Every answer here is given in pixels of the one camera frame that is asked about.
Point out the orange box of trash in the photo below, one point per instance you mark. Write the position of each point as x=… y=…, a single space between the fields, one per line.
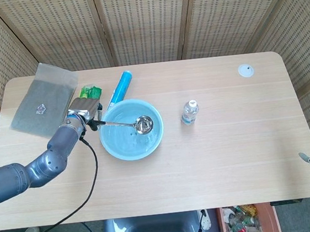
x=246 y=222

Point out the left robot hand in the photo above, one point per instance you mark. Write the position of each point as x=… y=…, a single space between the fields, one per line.
x=83 y=108

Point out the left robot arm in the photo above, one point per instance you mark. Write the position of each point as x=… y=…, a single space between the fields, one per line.
x=43 y=163

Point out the light blue plastic basin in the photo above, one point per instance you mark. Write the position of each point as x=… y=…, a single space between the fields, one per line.
x=130 y=149

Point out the clear plastic water bottle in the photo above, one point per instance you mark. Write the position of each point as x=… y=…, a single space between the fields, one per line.
x=189 y=115

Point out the grey cloth in clear bag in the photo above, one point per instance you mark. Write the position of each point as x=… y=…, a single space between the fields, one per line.
x=43 y=105

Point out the green snack packet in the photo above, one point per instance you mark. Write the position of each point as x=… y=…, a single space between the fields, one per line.
x=90 y=91

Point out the black under-table drawer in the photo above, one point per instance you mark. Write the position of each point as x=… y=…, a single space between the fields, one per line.
x=286 y=202

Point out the blue cylindrical tube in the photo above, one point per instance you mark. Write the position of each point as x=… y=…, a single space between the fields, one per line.
x=120 y=87

